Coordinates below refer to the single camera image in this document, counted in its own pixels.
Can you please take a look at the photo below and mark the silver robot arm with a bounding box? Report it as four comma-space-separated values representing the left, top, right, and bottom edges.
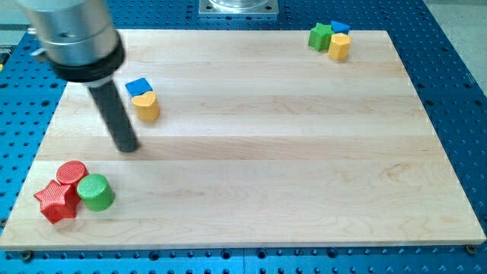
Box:
18, 0, 125, 88

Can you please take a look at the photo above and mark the blue cube block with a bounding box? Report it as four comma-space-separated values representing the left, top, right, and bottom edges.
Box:
125, 78, 153, 97

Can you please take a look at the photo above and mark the wooden board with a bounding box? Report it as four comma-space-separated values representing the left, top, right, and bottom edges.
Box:
1, 30, 485, 250

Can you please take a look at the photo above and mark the yellow heart block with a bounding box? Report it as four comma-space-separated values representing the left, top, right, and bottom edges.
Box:
131, 91, 161, 122

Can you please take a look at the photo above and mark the green star block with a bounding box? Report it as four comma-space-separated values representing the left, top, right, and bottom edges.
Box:
307, 23, 335, 51

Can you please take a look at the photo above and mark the yellow hexagon block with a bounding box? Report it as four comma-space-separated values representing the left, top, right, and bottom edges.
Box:
328, 33, 351, 60

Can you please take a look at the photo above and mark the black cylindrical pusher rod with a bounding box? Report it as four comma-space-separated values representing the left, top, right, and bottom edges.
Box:
87, 79, 139, 153

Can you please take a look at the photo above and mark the blue triangle block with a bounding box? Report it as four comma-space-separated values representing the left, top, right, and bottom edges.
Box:
330, 21, 351, 35

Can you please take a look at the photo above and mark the green cylinder block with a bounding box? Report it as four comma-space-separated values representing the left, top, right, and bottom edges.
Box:
77, 174, 115, 212

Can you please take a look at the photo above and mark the red cylinder block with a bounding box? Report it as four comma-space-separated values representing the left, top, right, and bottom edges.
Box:
56, 160, 89, 187

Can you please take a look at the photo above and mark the red star block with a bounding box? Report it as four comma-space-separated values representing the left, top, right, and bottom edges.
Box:
33, 180, 81, 225

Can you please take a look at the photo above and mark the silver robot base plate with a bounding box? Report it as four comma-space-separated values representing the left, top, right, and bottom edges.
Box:
199, 0, 279, 15

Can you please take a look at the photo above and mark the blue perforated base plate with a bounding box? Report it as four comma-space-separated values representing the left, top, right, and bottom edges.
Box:
1, 0, 486, 273

